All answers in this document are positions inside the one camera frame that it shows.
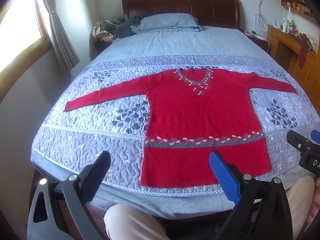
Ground dark red hanging cloth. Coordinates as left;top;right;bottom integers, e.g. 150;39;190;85
299;33;312;68

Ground light blue pillow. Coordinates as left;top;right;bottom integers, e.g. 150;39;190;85
131;14;202;34

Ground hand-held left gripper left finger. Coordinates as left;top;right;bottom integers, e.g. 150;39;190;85
27;151;112;240

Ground wooden desk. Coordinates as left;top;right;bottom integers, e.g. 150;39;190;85
266;26;320;100

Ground grey-green cloth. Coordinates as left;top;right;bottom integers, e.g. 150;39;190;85
104;17;125;30

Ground golden patterned cloth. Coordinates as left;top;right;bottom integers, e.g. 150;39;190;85
93;22;115;42

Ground window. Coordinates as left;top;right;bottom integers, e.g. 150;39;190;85
0;0;50;75

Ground person's leg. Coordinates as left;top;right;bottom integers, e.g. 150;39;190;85
104;204;170;240
285;175;315;207

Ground person's right leg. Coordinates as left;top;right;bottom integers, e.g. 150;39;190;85
285;175;315;207

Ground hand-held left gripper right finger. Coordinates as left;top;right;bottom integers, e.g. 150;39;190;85
209;151;293;240

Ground person's right hand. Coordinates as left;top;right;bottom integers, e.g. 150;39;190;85
307;180;320;228

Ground person's left leg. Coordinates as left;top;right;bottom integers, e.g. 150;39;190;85
104;204;170;240

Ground loose wall cables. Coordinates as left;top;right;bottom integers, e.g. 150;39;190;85
254;0;269;34

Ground dark nightstand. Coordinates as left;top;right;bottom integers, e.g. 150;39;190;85
241;30;269;52

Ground dark wooden headboard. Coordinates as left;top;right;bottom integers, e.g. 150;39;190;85
122;0;242;29

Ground red knitted sweater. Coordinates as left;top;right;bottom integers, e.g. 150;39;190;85
64;67;299;188

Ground dark wooden bed footboard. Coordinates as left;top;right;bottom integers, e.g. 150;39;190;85
84;196;113;222

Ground grey window curtain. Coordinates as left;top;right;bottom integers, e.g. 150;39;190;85
34;0;80;72

